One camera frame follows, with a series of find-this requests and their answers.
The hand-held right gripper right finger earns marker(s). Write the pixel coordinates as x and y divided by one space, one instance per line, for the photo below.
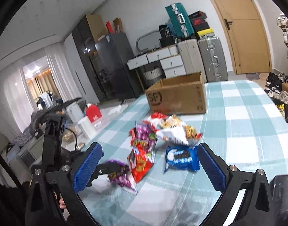
211 169

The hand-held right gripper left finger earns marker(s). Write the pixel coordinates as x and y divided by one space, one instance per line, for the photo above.
87 167

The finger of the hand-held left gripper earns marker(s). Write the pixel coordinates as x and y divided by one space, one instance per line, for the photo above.
108 168

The purple snack packet yellow label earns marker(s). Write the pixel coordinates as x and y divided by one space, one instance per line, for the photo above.
123 179

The blue cookie packet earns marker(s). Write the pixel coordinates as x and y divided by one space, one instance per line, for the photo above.
181 160

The white noodle snack packet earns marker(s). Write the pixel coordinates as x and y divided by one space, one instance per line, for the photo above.
179 136

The magenta snack packet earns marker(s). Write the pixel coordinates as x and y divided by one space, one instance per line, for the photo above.
145 134

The biscuit picture snack packet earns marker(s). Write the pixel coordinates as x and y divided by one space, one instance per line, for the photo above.
172 120

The red and white snack packet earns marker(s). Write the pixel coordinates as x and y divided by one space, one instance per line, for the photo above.
157 116

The person's left forearm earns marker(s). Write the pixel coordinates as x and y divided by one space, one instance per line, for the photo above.
7 204

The person's left hand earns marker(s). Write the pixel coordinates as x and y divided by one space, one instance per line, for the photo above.
62 204

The pile of clothes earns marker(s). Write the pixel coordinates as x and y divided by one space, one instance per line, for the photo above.
28 129

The white plastic container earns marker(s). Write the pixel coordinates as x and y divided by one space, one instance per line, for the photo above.
87 127

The clothes rack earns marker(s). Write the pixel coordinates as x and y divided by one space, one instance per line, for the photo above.
45 100

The red gift bag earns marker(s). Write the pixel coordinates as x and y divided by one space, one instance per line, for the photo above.
94 114

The teal checked tablecloth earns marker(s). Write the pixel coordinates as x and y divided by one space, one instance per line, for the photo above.
235 127

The white curtain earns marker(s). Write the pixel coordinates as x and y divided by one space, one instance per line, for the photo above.
64 73

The black and white patterned rug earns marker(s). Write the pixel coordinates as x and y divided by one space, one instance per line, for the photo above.
129 100

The dark glass cabinet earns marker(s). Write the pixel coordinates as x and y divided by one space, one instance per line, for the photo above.
84 51

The black trash bin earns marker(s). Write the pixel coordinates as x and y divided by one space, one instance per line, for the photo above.
282 109

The dark grey fridge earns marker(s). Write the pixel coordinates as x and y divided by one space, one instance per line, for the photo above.
118 68

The grey and beige door mat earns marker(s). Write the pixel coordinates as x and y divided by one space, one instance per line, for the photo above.
252 76

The woven laundry basket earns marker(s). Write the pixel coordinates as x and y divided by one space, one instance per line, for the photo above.
153 75

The pile of shoes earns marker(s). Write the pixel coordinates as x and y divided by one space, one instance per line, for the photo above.
273 84

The silver suitcase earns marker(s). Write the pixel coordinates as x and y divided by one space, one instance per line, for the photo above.
213 58

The beige suitcase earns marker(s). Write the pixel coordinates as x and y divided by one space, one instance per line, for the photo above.
191 58

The white drawer desk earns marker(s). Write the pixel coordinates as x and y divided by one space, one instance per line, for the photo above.
172 63

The tall cardboard box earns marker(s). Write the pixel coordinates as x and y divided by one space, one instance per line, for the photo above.
95 27

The red paper bag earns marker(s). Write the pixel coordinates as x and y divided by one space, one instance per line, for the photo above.
109 27

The brown paper bag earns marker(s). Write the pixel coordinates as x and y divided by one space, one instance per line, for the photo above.
118 25

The arched grey mirror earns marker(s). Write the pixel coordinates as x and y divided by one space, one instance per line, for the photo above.
146 40

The black storage box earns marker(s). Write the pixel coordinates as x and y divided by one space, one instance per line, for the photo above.
167 42

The wooden door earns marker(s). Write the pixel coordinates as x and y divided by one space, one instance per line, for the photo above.
247 40

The yellow and black shoe box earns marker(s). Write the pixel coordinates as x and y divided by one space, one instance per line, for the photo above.
206 33

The plain black shoe box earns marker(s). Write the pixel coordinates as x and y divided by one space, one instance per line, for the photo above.
201 28

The black paper bag white print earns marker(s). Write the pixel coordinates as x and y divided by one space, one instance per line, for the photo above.
165 31

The red and black shoe box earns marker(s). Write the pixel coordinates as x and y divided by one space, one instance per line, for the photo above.
198 22

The teal suitcase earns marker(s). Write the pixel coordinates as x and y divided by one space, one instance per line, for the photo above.
179 18

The black shoe box orange stripe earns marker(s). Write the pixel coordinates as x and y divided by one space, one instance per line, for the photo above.
196 14

